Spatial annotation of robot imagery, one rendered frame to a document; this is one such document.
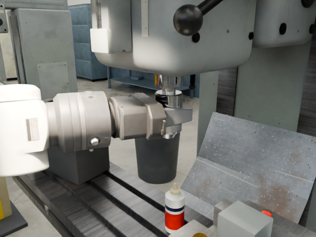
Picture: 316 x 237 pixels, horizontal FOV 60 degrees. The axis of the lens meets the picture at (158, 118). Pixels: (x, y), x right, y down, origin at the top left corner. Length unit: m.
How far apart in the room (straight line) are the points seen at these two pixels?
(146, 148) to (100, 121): 2.08
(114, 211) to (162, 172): 1.90
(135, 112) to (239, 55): 0.17
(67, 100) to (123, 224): 0.34
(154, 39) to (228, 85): 0.51
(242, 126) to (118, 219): 0.42
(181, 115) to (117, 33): 0.17
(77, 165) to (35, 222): 1.63
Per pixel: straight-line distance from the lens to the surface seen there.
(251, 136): 0.80
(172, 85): 0.44
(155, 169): 2.54
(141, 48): 0.36
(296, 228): 0.57
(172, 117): 0.44
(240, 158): 0.80
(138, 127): 0.41
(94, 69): 7.77
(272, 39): 0.48
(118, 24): 0.36
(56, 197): 0.76
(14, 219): 2.41
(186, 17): 0.28
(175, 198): 0.57
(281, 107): 0.77
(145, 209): 0.68
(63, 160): 0.81
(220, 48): 0.38
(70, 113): 0.39
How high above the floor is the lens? 1.37
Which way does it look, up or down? 18 degrees down
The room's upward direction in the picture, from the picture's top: straight up
